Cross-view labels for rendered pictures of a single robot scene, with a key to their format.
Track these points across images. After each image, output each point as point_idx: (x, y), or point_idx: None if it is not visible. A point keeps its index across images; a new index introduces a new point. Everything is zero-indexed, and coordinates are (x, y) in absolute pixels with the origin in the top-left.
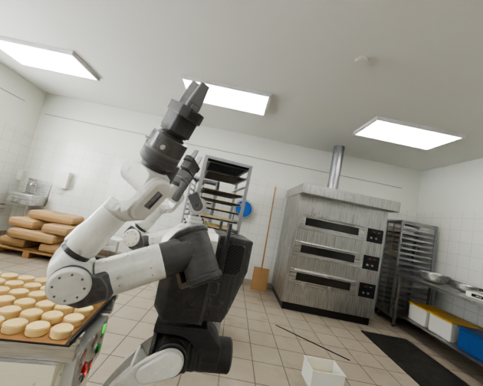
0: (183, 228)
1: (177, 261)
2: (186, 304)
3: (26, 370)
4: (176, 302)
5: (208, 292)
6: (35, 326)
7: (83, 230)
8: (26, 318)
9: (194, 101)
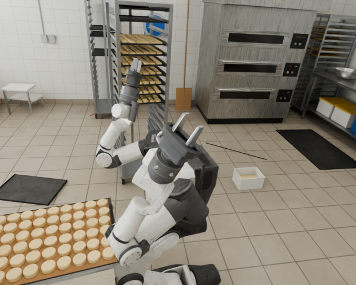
0: (179, 193)
1: (182, 216)
2: None
3: (98, 274)
4: None
5: None
6: (93, 257)
7: (127, 230)
8: (80, 251)
9: (192, 141)
